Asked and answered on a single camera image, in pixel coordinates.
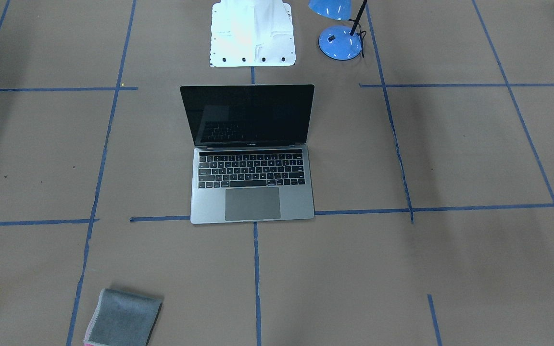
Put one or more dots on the grey laptop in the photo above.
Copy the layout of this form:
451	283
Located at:
250	160

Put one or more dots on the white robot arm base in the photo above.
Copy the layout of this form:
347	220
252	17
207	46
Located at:
252	33

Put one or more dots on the grey folded cloth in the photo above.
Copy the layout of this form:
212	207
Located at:
122	319

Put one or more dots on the blue desk lamp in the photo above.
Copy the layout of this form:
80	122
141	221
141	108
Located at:
339	42

